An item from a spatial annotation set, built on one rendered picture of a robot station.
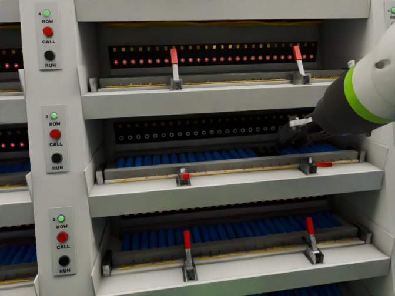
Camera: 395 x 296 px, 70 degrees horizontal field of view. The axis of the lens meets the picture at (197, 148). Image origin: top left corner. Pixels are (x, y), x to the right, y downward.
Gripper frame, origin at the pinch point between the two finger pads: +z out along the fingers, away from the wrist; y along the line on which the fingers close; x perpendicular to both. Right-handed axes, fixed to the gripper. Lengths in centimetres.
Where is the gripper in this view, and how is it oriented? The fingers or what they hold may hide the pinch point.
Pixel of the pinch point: (293, 140)
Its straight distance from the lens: 67.0
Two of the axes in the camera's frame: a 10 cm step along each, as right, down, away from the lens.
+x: 1.0, 9.7, -2.2
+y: -9.9, 0.7, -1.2
